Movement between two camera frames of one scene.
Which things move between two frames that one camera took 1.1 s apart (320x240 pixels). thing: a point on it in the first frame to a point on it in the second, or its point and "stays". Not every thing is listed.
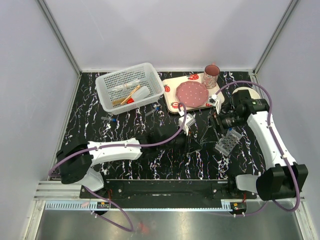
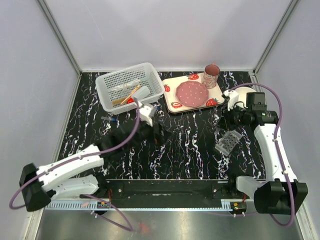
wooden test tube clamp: [137, 87] stays
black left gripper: [190, 144] to [161, 137]
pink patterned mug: [211, 75] stays
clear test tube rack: [225, 145] stays
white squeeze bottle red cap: [141, 93] stays
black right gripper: [211, 135] to [227, 114]
